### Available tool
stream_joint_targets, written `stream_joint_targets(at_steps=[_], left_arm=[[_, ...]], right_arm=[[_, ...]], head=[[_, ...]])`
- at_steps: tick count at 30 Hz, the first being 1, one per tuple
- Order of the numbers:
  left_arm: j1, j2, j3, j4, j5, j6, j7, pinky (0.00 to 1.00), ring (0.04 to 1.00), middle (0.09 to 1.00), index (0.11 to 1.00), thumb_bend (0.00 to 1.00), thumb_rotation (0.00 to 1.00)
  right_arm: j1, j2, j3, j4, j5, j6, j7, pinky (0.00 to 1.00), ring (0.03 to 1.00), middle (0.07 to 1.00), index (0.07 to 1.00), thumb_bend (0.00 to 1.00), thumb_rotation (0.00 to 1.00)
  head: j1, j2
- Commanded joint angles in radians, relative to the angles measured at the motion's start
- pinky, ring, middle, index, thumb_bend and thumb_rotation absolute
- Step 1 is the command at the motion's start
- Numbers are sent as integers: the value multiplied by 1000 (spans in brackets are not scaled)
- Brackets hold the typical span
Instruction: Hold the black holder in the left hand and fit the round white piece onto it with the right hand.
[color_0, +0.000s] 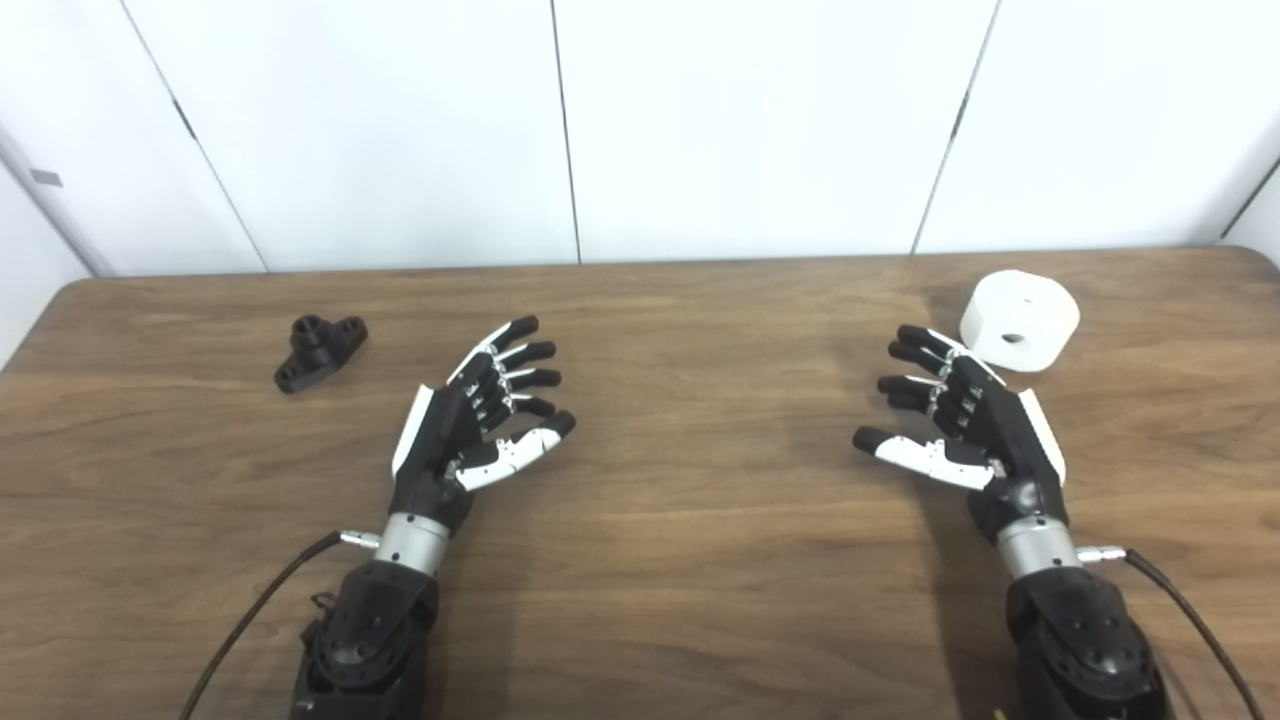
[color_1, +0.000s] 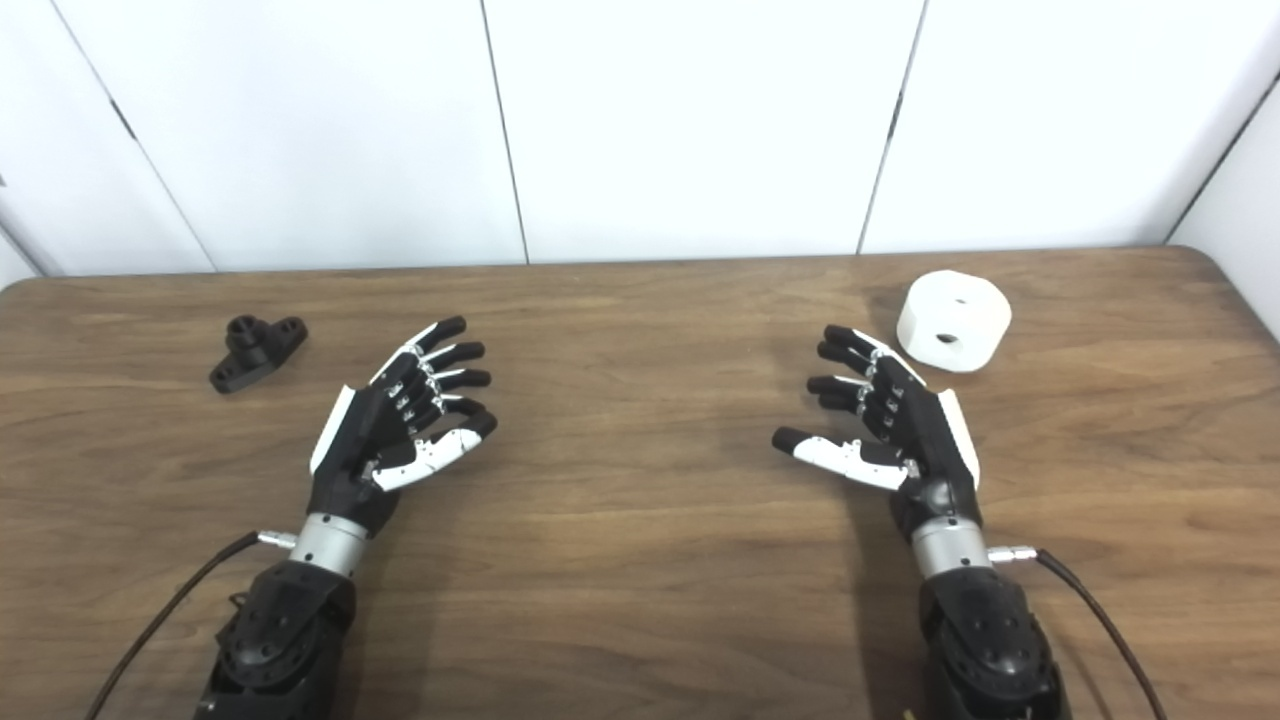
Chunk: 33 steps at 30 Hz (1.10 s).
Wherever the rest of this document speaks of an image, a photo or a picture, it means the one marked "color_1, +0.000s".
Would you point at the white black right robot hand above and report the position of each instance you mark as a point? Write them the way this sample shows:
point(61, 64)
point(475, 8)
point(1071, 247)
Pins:
point(925, 440)

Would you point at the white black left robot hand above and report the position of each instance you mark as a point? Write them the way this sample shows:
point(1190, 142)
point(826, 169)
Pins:
point(360, 440)

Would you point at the round white plastic piece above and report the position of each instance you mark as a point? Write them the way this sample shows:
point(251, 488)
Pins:
point(985, 320)

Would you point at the black plastic holder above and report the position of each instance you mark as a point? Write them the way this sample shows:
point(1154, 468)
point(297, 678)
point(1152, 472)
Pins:
point(255, 355)

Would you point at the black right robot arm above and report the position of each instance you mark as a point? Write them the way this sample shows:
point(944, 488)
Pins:
point(985, 640)

